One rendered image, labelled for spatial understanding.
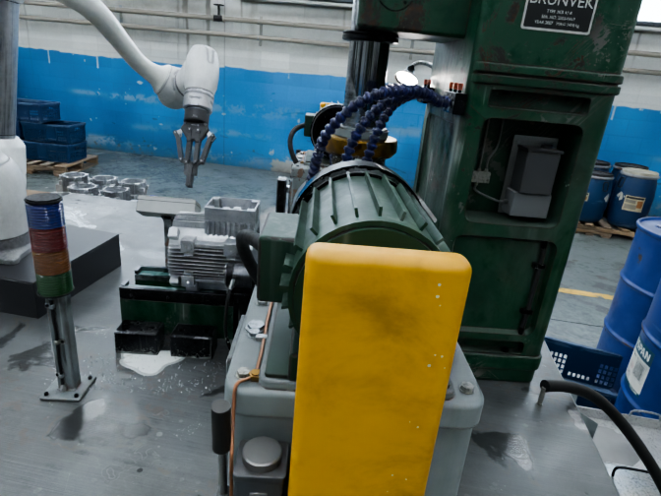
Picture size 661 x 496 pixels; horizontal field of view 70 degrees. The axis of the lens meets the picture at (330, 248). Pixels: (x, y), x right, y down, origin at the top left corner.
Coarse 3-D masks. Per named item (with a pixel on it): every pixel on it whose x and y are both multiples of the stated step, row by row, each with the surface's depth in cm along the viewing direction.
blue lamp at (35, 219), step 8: (32, 208) 82; (40, 208) 82; (48, 208) 83; (56, 208) 84; (32, 216) 82; (40, 216) 82; (48, 216) 83; (56, 216) 84; (32, 224) 83; (40, 224) 83; (48, 224) 84; (56, 224) 84; (64, 224) 86
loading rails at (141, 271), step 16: (144, 272) 127; (160, 272) 128; (128, 288) 116; (144, 288) 116; (160, 288) 117; (176, 288) 120; (128, 304) 118; (144, 304) 118; (160, 304) 118; (176, 304) 118; (192, 304) 118; (208, 304) 118; (224, 304) 118; (144, 320) 119; (160, 320) 119; (176, 320) 119; (192, 320) 120; (208, 320) 120
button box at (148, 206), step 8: (144, 200) 137; (152, 200) 138; (160, 200) 138; (168, 200) 138; (176, 200) 138; (184, 200) 138; (192, 200) 138; (144, 208) 137; (152, 208) 137; (160, 208) 137; (168, 208) 138; (176, 208) 138; (184, 208) 138; (192, 208) 138; (200, 208) 144; (144, 216) 143; (152, 216) 142; (160, 216) 141
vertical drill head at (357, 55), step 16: (352, 16) 101; (352, 48) 101; (368, 48) 100; (384, 48) 101; (352, 64) 102; (368, 64) 101; (384, 64) 102; (352, 80) 103; (368, 80) 102; (384, 80) 104; (352, 96) 104; (352, 128) 105; (368, 128) 106; (336, 144) 104; (384, 144) 104; (336, 160) 107; (384, 160) 108
